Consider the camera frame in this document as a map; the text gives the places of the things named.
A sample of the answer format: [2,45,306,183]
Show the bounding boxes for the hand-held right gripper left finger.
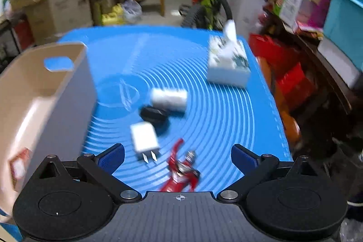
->
[35,143,143,204]

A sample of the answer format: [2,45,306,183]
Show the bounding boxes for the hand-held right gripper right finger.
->
[217,144,320,204]

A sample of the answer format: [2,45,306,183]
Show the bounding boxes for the white charger plug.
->
[130,121,160,165]

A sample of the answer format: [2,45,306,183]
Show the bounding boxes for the black earbud case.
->
[140,106,169,130]

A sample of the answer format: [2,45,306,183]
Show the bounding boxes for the red hero figurine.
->
[159,138,202,193]

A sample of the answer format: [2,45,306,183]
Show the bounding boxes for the beige plastic basket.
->
[0,42,98,224]

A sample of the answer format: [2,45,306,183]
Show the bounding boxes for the white cylindrical bottle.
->
[150,88,188,112]

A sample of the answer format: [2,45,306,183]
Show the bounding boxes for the blue silicone baking mat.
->
[0,27,294,242]

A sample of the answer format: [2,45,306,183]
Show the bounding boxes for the orange paper bag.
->
[257,56,302,147]

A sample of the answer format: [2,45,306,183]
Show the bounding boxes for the white tissue box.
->
[206,19,252,87]

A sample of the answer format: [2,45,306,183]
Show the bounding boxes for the red gift bag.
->
[249,34,312,112]

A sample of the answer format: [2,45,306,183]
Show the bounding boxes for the dark wooden side table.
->
[267,12,363,123]

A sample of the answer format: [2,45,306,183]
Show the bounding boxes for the white plastic container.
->
[318,36,363,88]

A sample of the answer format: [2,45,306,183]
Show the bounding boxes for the yellow floor toy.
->
[102,4,125,26]

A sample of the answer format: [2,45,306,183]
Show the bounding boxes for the clear plastic bag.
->
[120,0,143,24]

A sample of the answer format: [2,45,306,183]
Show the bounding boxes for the black utility cart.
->
[0,19,24,72]

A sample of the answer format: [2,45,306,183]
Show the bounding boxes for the large plain cardboard box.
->
[25,0,94,44]

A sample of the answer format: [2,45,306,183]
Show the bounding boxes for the green and white carton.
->
[274,0,304,27]

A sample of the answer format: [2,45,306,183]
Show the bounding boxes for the turquoise storage bin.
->
[323,0,363,72]

